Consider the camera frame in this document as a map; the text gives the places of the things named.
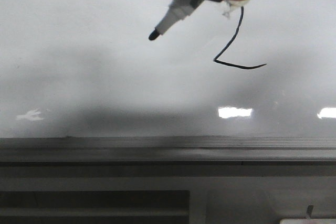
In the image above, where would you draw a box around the white black-tipped whiteboard marker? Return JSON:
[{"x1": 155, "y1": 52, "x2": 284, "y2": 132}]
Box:
[{"x1": 149, "y1": 0, "x2": 204, "y2": 41}]

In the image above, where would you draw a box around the white whiteboard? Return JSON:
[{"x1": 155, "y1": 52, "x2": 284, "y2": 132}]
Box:
[{"x1": 1, "y1": 0, "x2": 335, "y2": 138}]

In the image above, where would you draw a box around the grey aluminium whiteboard tray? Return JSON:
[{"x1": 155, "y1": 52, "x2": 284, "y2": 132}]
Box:
[{"x1": 1, "y1": 136, "x2": 335, "y2": 162}]

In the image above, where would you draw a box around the white box at corner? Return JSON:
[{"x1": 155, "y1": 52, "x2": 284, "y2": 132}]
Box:
[{"x1": 279, "y1": 218, "x2": 336, "y2": 224}]

